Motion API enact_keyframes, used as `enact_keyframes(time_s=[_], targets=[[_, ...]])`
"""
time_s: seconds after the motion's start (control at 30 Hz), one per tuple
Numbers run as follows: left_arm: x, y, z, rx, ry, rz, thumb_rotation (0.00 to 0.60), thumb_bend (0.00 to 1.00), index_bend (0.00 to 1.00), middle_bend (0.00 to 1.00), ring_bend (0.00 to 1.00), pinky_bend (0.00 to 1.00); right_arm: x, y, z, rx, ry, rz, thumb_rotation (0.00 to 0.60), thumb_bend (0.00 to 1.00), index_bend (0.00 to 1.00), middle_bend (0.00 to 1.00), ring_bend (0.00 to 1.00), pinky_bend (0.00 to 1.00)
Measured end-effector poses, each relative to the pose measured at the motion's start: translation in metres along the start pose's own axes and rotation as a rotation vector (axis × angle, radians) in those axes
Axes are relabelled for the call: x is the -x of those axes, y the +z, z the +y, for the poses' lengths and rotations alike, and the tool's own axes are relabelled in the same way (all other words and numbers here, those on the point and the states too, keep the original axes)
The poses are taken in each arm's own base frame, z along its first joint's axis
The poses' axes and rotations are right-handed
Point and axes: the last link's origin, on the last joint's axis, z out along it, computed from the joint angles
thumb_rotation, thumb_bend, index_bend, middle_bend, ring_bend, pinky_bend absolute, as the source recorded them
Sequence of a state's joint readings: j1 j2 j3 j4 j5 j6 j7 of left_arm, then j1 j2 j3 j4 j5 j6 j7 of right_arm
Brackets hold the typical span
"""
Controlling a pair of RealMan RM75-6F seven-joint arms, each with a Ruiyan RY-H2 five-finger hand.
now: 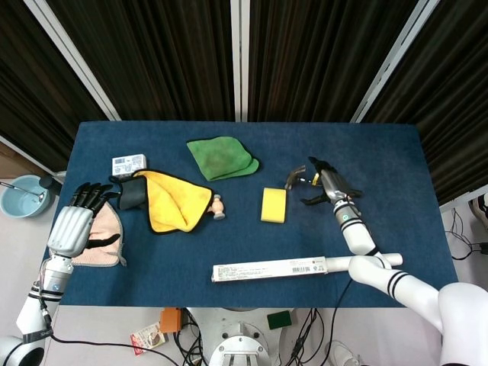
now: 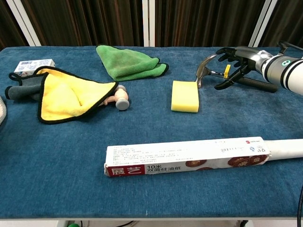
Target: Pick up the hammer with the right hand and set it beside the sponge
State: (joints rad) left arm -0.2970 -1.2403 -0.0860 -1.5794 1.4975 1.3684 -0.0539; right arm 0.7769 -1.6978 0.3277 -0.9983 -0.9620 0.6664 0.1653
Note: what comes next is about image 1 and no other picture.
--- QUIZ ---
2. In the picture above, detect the yellow green sponge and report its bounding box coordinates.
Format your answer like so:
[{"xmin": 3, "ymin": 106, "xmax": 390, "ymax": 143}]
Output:
[{"xmin": 260, "ymin": 186, "xmax": 287, "ymax": 224}]

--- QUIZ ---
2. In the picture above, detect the blue felt table cover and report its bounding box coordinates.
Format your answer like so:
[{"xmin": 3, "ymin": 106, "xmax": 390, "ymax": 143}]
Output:
[{"xmin": 59, "ymin": 120, "xmax": 458, "ymax": 309}]

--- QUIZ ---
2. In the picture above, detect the black floor cable bundle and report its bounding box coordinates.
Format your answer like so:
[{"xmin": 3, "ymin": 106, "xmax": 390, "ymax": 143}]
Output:
[{"xmin": 441, "ymin": 207, "xmax": 488, "ymax": 261}]

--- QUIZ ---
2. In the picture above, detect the white partition frame post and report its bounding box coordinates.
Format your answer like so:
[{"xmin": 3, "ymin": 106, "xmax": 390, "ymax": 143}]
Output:
[
  {"xmin": 348, "ymin": 0, "xmax": 444, "ymax": 124},
  {"xmin": 230, "ymin": 0, "xmax": 251, "ymax": 123},
  {"xmin": 22, "ymin": 0, "xmax": 122, "ymax": 122}
]

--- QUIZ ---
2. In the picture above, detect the white black sneaker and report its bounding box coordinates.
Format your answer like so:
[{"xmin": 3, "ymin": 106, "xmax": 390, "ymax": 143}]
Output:
[{"xmin": 467, "ymin": 189, "xmax": 488, "ymax": 232}]

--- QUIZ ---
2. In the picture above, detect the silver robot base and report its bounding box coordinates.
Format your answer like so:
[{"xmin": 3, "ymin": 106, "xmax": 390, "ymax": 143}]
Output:
[{"xmin": 188, "ymin": 307, "xmax": 297, "ymax": 366}]

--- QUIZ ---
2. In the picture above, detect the steel claw hammer black handle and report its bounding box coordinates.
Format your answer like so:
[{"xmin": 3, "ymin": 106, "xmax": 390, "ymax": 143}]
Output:
[{"xmin": 284, "ymin": 164, "xmax": 325, "ymax": 191}]

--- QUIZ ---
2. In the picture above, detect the green pad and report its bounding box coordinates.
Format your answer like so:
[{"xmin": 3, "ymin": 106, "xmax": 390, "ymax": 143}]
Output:
[{"xmin": 266, "ymin": 310, "xmax": 294, "ymax": 331}]

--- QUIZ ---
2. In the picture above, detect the long baking paper box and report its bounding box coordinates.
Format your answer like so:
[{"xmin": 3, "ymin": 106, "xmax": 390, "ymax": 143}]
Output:
[{"xmin": 211, "ymin": 255, "xmax": 330, "ymax": 284}]

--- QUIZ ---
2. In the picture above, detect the light blue bowl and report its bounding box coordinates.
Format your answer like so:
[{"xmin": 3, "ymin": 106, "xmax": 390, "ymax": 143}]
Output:
[{"xmin": 0, "ymin": 174, "xmax": 53, "ymax": 219}]

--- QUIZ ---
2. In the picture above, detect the orange box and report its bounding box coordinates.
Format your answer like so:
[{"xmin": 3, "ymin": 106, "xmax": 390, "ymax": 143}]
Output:
[{"xmin": 159, "ymin": 307, "xmax": 185, "ymax": 333}]

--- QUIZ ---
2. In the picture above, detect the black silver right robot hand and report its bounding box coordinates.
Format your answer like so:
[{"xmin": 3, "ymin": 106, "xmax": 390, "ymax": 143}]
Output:
[{"xmin": 299, "ymin": 156, "xmax": 364, "ymax": 207}]

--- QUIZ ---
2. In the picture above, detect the dark pleated curtain panel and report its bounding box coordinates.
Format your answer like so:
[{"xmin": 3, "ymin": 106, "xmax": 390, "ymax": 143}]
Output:
[
  {"xmin": 44, "ymin": 0, "xmax": 234, "ymax": 122},
  {"xmin": 0, "ymin": 0, "xmax": 112, "ymax": 172},
  {"xmin": 248, "ymin": 0, "xmax": 421, "ymax": 124},
  {"xmin": 364, "ymin": 0, "xmax": 488, "ymax": 207}
]

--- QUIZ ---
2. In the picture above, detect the printed snack packet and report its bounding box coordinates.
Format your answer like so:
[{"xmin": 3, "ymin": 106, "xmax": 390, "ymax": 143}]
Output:
[{"xmin": 129, "ymin": 322, "xmax": 166, "ymax": 356}]

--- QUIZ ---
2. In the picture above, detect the yellow grey microfibre cloth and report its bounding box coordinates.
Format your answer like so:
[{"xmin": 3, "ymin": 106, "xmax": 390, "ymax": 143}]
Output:
[{"xmin": 109, "ymin": 169, "xmax": 214, "ymax": 236}]

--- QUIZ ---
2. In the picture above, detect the small wooden toy mallet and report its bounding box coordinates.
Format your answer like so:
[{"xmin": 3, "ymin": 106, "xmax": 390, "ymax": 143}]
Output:
[{"xmin": 207, "ymin": 193, "xmax": 226, "ymax": 221}]

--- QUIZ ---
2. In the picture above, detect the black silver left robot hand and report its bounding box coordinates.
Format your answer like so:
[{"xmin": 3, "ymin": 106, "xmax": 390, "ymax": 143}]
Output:
[{"xmin": 46, "ymin": 181, "xmax": 121, "ymax": 257}]

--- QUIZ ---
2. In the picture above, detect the pink dish cloth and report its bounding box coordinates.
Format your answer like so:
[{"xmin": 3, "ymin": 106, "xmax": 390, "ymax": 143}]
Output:
[{"xmin": 70, "ymin": 200, "xmax": 128, "ymax": 268}]

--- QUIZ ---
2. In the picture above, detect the small white printed box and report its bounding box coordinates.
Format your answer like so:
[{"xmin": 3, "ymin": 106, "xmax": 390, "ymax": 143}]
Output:
[{"xmin": 111, "ymin": 153, "xmax": 148, "ymax": 178}]

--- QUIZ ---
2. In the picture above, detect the metal ladle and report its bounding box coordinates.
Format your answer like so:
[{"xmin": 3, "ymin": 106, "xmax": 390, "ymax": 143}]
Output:
[{"xmin": 0, "ymin": 181, "xmax": 47, "ymax": 203}]

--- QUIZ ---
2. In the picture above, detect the green microfibre cloth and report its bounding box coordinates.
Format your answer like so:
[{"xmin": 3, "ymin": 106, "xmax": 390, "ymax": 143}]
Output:
[{"xmin": 185, "ymin": 136, "xmax": 261, "ymax": 183}]

